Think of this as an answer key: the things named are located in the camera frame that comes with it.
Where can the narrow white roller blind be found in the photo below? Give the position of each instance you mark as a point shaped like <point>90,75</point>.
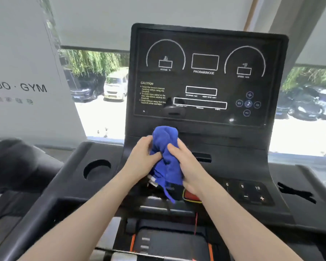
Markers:
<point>320,35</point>

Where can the white van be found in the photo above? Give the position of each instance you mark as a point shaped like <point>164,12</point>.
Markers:
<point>116,84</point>

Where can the black speed button pad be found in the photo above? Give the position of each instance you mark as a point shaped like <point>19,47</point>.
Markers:
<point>248,191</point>

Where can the black neighbouring treadmill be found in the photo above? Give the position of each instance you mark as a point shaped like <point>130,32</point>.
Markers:
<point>13,165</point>

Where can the person's right thumb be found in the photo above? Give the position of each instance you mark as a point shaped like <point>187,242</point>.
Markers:
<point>174,151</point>

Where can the red emergency stop button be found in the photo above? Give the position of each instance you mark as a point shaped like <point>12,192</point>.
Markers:
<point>191,197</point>

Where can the black orange treadmill deck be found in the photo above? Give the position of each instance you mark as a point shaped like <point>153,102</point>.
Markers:
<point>168,241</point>

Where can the black treadmill console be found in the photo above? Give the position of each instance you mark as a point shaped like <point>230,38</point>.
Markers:
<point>233,149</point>

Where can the black treadmill display screen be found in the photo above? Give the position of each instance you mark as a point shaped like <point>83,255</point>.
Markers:
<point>206,78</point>

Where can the person's right hand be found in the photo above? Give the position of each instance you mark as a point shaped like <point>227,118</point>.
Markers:
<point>191,171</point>

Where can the green willow tree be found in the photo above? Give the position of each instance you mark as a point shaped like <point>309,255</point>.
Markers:
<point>92,61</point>

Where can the person's left forearm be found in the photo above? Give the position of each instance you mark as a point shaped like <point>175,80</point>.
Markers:
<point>81,222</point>

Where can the wide white roller blind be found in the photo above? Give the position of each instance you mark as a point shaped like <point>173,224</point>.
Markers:
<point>152,16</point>

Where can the person's left thumb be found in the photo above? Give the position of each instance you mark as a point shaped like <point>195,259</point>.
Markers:
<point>154,157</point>

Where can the blue cleaning cloth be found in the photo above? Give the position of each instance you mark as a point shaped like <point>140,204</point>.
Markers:
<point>165,160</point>

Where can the black parked car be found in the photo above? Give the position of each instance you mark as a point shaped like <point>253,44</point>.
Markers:
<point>301,104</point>

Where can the person's right forearm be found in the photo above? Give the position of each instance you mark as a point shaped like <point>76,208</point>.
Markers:
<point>241,225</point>

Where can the white gym banner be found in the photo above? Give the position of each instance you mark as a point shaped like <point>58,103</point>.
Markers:
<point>24,65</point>

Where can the person's left hand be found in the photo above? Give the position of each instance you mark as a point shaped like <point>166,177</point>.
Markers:
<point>137,163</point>

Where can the dark parked car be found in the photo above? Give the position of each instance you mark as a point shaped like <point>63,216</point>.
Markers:
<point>84,88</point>

